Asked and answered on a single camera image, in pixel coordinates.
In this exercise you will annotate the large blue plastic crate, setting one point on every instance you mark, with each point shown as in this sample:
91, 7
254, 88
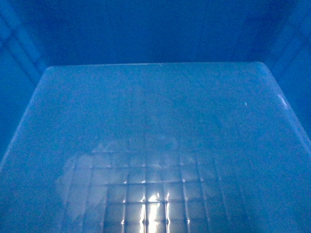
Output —
155, 116

